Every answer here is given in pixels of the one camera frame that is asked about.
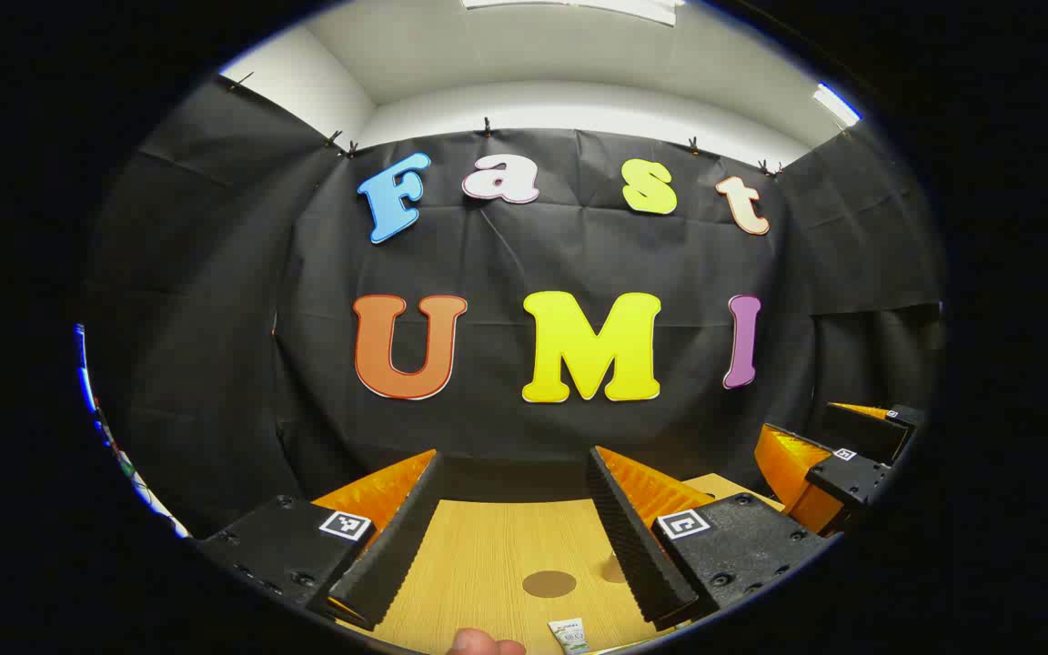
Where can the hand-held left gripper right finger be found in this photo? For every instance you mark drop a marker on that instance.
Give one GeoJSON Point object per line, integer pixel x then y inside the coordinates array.
{"type": "Point", "coordinates": [633, 546]}

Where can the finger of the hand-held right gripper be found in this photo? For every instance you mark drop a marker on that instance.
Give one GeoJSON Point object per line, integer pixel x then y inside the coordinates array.
{"type": "Point", "coordinates": [861, 435]}
{"type": "Point", "coordinates": [851, 473]}

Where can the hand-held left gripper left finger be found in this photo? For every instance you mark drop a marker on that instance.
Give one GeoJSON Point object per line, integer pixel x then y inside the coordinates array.
{"type": "Point", "coordinates": [397, 537]}

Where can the round brown coaster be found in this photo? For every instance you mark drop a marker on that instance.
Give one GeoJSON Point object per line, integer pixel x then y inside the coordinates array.
{"type": "Point", "coordinates": [549, 584]}

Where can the white toothpaste tube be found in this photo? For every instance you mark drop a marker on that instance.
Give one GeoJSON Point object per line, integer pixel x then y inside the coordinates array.
{"type": "Point", "coordinates": [569, 635]}

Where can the wooden desktop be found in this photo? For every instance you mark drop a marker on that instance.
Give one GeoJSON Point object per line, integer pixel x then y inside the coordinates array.
{"type": "Point", "coordinates": [488, 564]}

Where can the black backdrop cloth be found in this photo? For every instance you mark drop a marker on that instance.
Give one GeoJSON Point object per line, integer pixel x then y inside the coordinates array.
{"type": "Point", "coordinates": [524, 255]}

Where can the ceiling light panel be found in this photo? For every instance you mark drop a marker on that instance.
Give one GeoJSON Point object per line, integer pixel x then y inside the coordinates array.
{"type": "Point", "coordinates": [838, 105]}
{"type": "Point", "coordinates": [579, 7]}

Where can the row of black cloth clips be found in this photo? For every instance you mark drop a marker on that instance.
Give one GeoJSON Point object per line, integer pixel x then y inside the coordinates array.
{"type": "Point", "coordinates": [488, 125]}

